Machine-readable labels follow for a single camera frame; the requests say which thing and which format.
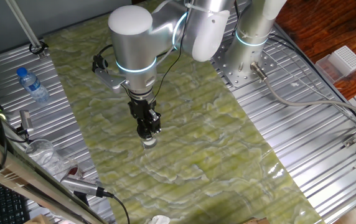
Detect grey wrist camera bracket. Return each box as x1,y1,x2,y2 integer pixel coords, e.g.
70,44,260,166
94,67,131,94

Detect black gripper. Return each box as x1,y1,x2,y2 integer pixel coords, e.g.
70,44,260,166
127,98,162,139

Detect black camera cable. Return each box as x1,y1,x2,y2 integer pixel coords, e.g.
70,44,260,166
98,188,131,224

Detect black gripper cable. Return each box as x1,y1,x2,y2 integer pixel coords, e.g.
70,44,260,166
149,12,189,106

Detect brown wooden block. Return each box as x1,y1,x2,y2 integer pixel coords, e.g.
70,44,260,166
243,217,271,224

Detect water bottle with blue cap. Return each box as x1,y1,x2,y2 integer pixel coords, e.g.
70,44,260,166
16,67,50,103

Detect grey cable with metal connector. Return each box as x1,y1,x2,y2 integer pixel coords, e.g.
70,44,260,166
250,61,356,124

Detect black keyboard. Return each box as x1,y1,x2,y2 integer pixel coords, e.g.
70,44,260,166
0,179,31,224

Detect black camera stand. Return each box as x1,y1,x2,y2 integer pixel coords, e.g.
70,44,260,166
15,126,31,138
73,191,90,207

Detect clear glass jar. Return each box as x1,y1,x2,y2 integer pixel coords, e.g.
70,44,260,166
141,136,158,149

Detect white pipette tip box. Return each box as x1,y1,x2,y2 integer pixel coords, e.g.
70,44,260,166
330,45,356,77

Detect green marble pattern mat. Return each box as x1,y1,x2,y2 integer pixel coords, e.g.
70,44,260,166
43,0,326,224

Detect small glass with brown liquid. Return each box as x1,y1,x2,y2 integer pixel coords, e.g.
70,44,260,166
58,157,85,183

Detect silver depth camera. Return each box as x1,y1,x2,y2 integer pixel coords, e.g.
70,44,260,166
19,109,35,133
60,174,106,198

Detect clear plastic box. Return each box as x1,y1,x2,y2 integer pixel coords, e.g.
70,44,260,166
315,54,344,84

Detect thin metal pole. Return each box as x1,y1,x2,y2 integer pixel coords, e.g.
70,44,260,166
5,0,47,60

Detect small cardboard box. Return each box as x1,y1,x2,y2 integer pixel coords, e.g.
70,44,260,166
24,213,53,224

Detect clear glass beaker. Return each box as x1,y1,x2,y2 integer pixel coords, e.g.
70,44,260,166
24,138,58,175

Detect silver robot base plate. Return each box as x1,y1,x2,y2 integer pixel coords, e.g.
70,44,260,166
210,35,278,89

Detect metal corner bracket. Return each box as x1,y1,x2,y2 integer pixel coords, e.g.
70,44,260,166
342,136,356,149

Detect aluminium frame beam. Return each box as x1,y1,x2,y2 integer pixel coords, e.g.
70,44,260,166
0,129,107,224

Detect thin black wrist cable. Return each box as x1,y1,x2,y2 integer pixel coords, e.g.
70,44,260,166
96,44,114,58

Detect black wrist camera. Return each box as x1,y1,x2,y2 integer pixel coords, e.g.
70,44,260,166
91,54,109,73

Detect white crumpled tissue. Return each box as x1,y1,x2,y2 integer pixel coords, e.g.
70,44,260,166
148,215,171,224

